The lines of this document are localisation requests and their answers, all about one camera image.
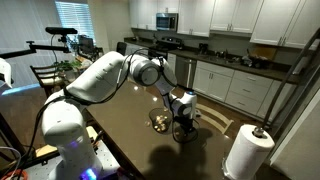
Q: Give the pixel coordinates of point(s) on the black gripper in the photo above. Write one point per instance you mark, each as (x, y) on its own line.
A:
(187, 122)

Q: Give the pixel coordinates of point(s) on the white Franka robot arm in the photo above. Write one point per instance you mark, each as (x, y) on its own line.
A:
(100, 76)

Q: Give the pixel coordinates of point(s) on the small yellow candy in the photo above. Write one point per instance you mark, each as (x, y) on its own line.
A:
(177, 133)

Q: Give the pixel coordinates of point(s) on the wooden chair back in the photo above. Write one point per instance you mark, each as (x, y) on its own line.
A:
(216, 115)

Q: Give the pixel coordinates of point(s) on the stainless steel dishwasher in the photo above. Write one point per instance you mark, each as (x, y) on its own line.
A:
(186, 71)

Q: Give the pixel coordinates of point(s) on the white paper towel roll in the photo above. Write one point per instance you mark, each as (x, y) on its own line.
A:
(246, 156)

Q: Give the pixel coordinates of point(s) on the metal paper towel holder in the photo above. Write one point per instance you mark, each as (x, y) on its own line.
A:
(259, 132)

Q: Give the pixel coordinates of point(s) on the white lower kitchen cabinets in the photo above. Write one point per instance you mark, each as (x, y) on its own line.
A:
(246, 90)

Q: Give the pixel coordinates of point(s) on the black coffee maker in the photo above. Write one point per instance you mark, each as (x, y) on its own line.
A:
(203, 48)

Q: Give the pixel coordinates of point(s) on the grey robot mounting base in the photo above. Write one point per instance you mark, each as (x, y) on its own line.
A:
(106, 160)

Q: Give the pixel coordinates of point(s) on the black kitchen stove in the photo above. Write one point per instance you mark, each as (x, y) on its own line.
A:
(171, 45)

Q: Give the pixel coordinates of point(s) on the dark cookware pile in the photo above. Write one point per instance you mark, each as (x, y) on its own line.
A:
(255, 61)

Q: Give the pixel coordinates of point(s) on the dark kitchen countertop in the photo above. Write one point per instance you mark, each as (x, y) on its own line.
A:
(266, 71)

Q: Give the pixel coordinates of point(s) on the dark curved metal pole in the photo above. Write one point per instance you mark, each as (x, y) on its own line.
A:
(283, 84)

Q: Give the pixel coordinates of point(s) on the black office chair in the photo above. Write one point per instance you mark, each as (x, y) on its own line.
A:
(121, 47)

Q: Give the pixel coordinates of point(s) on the wooden cutting board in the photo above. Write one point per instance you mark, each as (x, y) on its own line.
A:
(266, 52)

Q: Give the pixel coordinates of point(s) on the stainless steel microwave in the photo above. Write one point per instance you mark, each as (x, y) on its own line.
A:
(166, 21)

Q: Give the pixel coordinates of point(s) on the white upper cabinet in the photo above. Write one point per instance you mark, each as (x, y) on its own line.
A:
(196, 16)
(143, 13)
(233, 15)
(283, 20)

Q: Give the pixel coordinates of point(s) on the black computer monitor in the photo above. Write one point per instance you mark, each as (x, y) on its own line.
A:
(86, 45)

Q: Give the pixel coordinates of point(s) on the green potted plant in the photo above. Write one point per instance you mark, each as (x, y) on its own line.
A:
(68, 65)

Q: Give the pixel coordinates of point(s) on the wooden plank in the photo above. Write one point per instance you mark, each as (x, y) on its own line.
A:
(45, 150)

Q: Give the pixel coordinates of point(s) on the dark wooden chair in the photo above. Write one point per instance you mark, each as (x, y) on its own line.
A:
(46, 75)

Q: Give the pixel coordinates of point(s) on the window with white blinds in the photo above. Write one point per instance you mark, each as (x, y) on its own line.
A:
(75, 20)

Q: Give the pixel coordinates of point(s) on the white plastic device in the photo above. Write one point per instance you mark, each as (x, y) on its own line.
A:
(5, 71)

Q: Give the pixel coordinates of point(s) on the black stereo camera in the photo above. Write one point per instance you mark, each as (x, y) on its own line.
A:
(61, 31)

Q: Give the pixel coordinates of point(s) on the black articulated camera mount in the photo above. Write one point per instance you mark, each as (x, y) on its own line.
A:
(46, 48)

